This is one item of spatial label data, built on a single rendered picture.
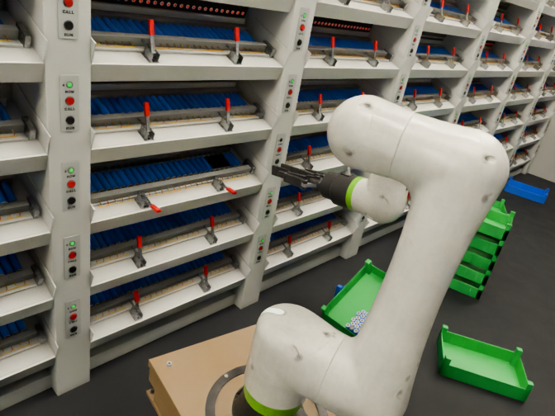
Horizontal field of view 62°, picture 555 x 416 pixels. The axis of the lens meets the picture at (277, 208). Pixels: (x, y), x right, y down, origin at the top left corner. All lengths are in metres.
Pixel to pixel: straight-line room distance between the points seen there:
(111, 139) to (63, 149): 0.13
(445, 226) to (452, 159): 0.10
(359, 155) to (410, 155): 0.08
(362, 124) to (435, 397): 1.23
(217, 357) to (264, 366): 0.26
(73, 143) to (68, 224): 0.20
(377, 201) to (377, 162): 0.43
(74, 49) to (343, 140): 0.61
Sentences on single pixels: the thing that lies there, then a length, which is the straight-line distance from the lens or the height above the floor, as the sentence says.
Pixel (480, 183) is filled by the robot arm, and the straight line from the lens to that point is 0.71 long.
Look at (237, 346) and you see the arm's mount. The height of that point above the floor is 0.38.
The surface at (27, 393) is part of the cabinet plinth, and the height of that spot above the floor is 0.02.
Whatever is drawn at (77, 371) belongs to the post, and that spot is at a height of 0.06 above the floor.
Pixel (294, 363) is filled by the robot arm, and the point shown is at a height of 0.59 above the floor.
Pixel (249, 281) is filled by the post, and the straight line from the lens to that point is 1.80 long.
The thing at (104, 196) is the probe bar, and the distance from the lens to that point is 1.28.
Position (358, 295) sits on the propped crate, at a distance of 1.95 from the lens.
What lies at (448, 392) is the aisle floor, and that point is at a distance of 1.83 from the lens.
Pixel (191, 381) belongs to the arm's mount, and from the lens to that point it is 1.05.
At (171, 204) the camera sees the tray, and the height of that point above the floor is 0.54.
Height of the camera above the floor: 1.15
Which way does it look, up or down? 25 degrees down
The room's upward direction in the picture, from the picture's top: 11 degrees clockwise
